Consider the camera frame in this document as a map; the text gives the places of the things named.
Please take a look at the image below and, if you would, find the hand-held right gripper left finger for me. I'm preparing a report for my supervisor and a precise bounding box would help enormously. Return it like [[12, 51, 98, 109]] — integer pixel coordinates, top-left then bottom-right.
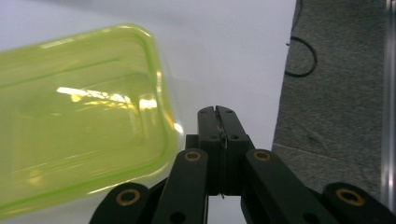
[[185, 105, 226, 197]]

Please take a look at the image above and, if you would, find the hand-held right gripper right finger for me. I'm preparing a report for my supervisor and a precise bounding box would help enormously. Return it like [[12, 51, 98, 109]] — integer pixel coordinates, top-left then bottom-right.
[[216, 105, 255, 197]]

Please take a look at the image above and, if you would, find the green translucent plastic container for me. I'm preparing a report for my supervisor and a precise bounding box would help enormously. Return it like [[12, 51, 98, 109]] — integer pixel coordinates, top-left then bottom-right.
[[0, 22, 185, 220]]

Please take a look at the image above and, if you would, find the metal rail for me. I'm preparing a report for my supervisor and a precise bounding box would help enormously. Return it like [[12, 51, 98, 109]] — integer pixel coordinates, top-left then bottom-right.
[[380, 0, 396, 214]]

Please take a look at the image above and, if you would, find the black cable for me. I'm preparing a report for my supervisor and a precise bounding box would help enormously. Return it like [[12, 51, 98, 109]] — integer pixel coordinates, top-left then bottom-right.
[[284, 0, 318, 78]]

